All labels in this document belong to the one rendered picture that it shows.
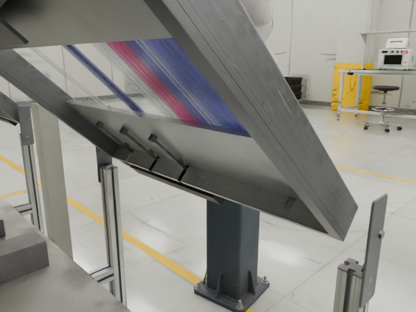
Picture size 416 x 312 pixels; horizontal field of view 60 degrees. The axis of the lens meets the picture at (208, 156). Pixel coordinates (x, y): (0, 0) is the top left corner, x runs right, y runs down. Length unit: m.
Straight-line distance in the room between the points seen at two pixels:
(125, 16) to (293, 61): 8.11
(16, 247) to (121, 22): 0.39
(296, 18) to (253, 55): 8.18
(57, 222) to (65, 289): 0.76
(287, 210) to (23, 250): 0.43
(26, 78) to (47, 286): 0.50
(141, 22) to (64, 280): 0.40
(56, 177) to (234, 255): 0.71
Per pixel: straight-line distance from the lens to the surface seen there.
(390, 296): 1.77
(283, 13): 8.72
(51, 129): 1.26
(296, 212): 0.63
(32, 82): 0.94
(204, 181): 0.76
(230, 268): 1.48
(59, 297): 0.58
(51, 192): 1.30
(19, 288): 0.62
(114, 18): 0.43
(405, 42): 6.17
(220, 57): 0.30
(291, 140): 0.40
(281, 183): 0.60
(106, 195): 1.10
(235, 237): 1.40
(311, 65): 8.24
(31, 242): 0.64
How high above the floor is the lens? 0.94
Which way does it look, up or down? 15 degrees down
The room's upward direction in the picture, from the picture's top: straight up
